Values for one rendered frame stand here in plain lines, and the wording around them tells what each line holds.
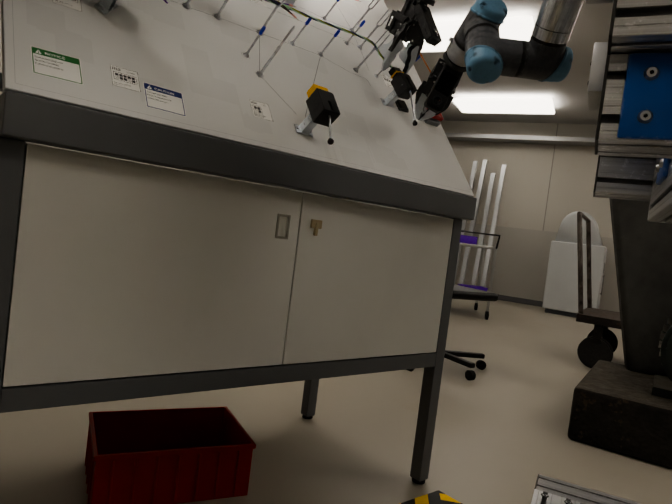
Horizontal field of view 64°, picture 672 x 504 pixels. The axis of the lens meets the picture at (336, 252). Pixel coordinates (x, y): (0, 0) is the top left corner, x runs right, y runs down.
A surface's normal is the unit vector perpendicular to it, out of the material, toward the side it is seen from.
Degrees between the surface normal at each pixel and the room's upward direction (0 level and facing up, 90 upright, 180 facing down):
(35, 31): 54
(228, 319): 90
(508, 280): 90
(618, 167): 90
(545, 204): 90
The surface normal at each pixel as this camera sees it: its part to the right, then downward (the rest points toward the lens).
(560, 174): -0.43, -0.02
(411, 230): 0.64, 0.11
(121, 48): 0.59, -0.49
